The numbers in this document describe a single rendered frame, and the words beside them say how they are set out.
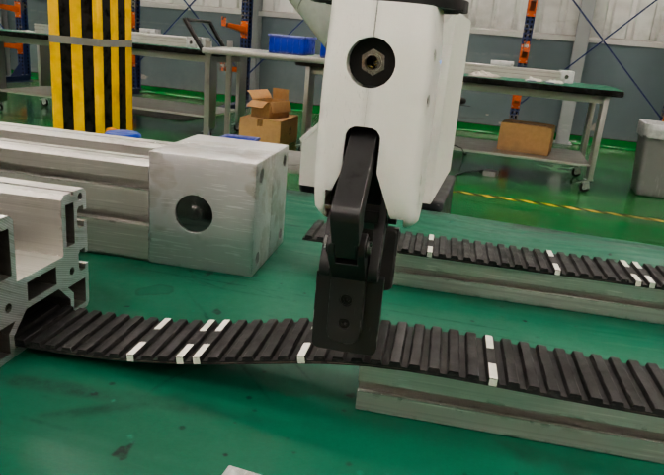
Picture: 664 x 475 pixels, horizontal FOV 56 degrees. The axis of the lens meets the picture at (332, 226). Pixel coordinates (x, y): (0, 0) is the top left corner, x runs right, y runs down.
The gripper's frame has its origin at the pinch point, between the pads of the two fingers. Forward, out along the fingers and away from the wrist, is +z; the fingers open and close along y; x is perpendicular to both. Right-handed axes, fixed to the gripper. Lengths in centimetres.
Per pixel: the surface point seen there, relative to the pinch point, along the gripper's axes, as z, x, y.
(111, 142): -2.3, 26.7, 21.4
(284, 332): 3.4, 4.2, 0.6
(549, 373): 2.5, -10.5, -0.8
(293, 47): -7, 81, 309
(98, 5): -20, 183, 287
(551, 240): 6.0, -16.8, 37.2
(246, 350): 3.9, 5.9, -1.1
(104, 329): 5.0, 15.4, 0.3
